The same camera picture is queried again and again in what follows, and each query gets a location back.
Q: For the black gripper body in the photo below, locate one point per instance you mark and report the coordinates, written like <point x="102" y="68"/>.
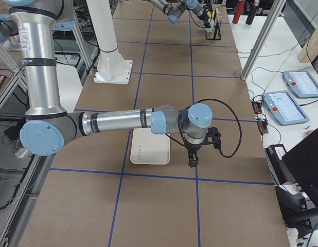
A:
<point x="193" y="148"/>
<point x="206" y="20"/>

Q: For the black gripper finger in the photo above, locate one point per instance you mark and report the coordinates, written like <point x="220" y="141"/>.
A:
<point x="190" y="160"/>
<point x="195" y="160"/>

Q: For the pale green plastic cup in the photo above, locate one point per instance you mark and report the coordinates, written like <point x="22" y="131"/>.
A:
<point x="211" y="26"/>

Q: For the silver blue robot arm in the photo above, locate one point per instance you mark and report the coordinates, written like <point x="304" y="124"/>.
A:
<point x="49" y="127"/>
<point x="201" y="9"/>

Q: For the cream rabbit print tray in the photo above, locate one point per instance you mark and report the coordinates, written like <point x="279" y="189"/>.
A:
<point x="149" y="149"/>

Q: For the red bottle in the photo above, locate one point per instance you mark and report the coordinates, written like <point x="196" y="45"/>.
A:
<point x="238" y="11"/>

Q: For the black bottle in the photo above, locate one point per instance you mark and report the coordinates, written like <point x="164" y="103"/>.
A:
<point x="252" y="12"/>

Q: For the black box with label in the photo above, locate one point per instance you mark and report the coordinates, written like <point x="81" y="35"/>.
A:
<point x="279" y="171"/>

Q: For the near blue teach pendant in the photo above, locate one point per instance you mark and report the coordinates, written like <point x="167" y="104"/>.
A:
<point x="284" y="108"/>

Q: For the blue teach pendant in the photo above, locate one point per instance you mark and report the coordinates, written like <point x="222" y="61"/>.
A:
<point x="301" y="83"/>
<point x="284" y="108"/>

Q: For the black laptop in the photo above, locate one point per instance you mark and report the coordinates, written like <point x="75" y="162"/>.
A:
<point x="302" y="162"/>

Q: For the far blue teach pendant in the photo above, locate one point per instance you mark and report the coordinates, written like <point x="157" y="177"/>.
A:
<point x="301" y="83"/>

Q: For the white plastic chair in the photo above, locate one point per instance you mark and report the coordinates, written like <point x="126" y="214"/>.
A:
<point x="70" y="86"/>

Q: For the black wire cup rack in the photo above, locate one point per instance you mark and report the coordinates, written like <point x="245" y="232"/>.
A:
<point x="216" y="34"/>

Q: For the aluminium frame post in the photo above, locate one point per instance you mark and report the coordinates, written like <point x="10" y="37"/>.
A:
<point x="263" y="35"/>

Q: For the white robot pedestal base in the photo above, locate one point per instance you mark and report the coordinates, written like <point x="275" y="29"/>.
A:
<point x="112" y="68"/>

